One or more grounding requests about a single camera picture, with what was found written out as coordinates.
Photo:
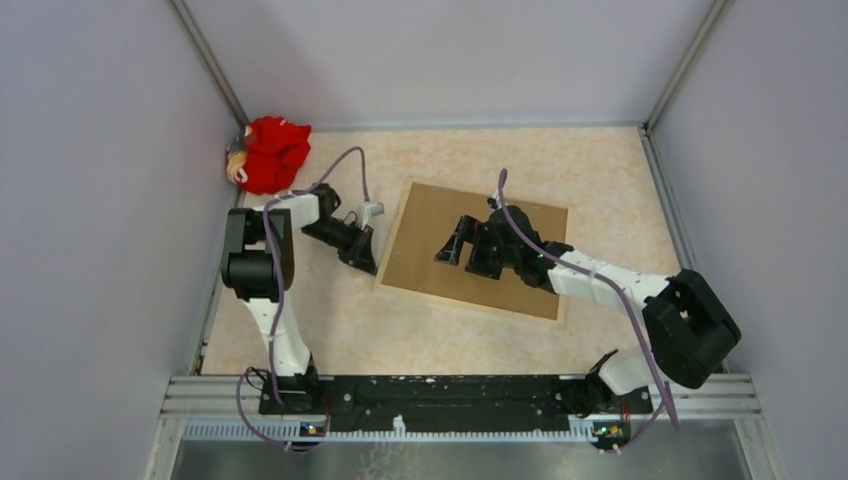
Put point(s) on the red cloth doll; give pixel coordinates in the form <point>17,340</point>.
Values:
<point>266,155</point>

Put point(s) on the light wooden picture frame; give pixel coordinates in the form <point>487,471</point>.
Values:
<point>427,215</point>

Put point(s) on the brown cardboard backing board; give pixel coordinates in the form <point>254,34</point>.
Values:
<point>452,245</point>

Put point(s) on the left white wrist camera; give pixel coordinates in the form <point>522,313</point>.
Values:
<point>366,211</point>

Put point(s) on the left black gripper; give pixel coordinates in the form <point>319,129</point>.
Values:
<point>360,253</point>

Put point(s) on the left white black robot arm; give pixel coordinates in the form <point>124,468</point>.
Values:
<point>258,265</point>

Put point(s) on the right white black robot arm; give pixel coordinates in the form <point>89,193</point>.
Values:
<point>684,332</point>

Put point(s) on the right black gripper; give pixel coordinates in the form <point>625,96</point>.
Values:
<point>473,232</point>

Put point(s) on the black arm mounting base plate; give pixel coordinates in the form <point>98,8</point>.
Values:
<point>450,404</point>

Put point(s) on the aluminium front rail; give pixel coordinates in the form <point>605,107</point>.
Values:
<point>210,426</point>

